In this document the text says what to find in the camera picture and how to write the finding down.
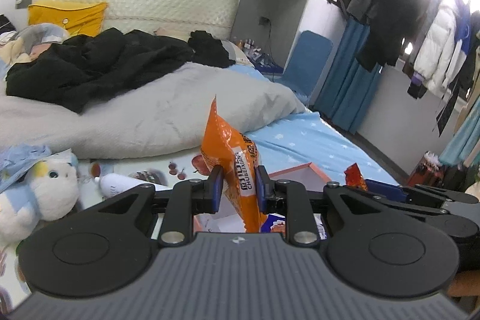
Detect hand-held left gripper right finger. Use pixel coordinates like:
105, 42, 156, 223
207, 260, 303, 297
255, 166, 417, 246

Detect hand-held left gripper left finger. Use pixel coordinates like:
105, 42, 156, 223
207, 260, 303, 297
64, 166, 224, 246

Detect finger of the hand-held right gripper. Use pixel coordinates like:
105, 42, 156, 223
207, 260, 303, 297
407, 184, 480, 207
364, 178, 448, 218

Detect blue white snack packet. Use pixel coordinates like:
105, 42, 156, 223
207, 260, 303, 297
260, 213, 328, 241

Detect red snack packet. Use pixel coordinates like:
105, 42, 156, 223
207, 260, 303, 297
344, 163, 371, 192

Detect pink cardboard box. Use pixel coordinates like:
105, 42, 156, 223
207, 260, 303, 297
194, 162, 333, 235

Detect orange snack packet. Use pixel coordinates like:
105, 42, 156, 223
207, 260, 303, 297
200, 95, 269, 233

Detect red shopping bags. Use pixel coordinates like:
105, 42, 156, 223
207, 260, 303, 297
407, 151, 444, 188

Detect teal hanging garment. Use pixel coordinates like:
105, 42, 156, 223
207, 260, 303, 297
438, 106, 480, 168

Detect fruit printed mat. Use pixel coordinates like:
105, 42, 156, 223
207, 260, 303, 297
0, 151, 215, 306

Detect white spray bottle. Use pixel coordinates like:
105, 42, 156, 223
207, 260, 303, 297
95, 172, 157, 199

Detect grey blanket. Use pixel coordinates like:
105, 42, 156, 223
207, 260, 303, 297
0, 61, 309, 161

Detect blue curtain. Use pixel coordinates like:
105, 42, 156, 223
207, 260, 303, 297
313, 16, 384, 136

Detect group of cosmetic bottles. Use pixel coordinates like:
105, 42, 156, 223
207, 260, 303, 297
236, 39, 279, 72

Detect small black garment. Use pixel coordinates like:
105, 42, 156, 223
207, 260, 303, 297
187, 30, 236, 69

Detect blue chair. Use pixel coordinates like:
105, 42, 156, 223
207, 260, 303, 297
262, 30, 334, 98

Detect white puffer jacket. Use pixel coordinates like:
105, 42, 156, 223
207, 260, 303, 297
407, 0, 474, 100

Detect white blue plush duck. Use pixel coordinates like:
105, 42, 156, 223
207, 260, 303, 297
0, 159, 80, 243

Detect hanging dark clothes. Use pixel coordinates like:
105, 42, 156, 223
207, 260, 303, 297
355, 0, 433, 72

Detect black jacket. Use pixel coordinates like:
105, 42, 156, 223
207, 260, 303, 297
5, 28, 196, 115

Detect light blue plastic bag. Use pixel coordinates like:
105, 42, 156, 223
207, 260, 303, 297
0, 145, 76, 190

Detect cream quilted headboard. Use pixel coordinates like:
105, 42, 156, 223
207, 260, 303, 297
31, 0, 241, 44

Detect yellow pillow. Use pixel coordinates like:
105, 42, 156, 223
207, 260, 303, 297
28, 1, 109, 40

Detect pastel patterned quilt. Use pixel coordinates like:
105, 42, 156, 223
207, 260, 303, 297
0, 24, 71, 81

